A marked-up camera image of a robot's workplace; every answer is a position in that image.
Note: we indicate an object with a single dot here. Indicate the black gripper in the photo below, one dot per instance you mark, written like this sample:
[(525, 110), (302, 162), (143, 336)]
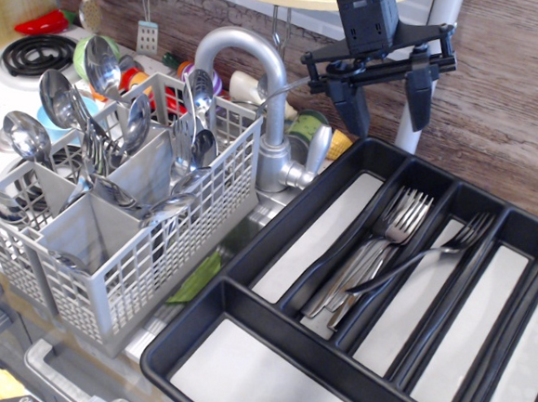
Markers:
[(378, 47)]

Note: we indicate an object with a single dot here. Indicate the silver metal fork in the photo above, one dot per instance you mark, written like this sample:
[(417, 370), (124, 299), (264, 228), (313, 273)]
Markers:
[(462, 240)]

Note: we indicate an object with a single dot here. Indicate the stack of forks in tray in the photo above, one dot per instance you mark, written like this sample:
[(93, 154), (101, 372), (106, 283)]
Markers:
[(397, 223)]

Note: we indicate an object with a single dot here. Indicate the black cutlery tray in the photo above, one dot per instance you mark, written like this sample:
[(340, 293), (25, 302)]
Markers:
[(454, 328)]

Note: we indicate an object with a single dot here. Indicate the grey plastic cutlery basket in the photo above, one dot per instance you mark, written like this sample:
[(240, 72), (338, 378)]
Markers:
[(92, 265)]

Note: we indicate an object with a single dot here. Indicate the silver spoon basket corner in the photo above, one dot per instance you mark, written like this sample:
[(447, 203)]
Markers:
[(11, 211)]

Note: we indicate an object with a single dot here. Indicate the yellow toy corn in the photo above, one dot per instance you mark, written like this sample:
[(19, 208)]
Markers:
[(340, 143)]

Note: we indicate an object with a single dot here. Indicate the green toy can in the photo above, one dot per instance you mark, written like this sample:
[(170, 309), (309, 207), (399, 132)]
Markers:
[(306, 124)]

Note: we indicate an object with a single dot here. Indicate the silver toy faucet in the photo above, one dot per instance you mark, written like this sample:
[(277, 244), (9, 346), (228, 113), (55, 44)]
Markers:
[(276, 169)]

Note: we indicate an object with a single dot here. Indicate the silver spoon rear compartment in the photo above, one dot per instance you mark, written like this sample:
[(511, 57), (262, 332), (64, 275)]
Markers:
[(201, 95)]

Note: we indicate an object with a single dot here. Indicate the silver spoon front centre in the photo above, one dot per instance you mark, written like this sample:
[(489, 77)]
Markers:
[(203, 152)]

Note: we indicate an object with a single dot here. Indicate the hanging small spatula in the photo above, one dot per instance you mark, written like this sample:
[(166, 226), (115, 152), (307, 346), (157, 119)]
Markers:
[(147, 32)]

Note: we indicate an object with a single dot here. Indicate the green toy leaf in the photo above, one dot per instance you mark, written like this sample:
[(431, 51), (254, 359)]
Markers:
[(197, 280)]

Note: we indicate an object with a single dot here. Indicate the silver spoon middle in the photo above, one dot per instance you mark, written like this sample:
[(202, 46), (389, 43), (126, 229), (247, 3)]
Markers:
[(137, 126)]

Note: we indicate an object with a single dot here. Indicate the large silver spoon top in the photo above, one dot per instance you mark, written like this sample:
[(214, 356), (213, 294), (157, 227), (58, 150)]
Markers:
[(102, 70)]

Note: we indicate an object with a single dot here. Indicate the large silver spoon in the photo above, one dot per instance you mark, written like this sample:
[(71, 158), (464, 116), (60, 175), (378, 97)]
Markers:
[(62, 102), (102, 70)]

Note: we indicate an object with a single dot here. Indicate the blue toy cup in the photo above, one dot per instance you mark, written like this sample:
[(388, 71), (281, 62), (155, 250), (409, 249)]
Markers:
[(55, 132)]

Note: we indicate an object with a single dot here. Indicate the hanging perforated spoon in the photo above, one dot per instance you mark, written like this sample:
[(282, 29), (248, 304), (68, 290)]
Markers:
[(90, 15)]

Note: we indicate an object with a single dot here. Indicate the large silver spoon left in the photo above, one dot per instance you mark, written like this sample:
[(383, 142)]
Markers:
[(62, 102)]

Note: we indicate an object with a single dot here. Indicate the red toy chili pepper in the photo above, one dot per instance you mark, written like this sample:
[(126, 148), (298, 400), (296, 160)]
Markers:
[(53, 22)]

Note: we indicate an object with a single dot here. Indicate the black stove burner coil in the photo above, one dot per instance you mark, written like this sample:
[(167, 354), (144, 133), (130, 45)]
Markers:
[(31, 56)]

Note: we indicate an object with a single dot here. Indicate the silver spoon far left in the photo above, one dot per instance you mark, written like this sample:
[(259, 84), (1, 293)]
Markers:
[(28, 138)]

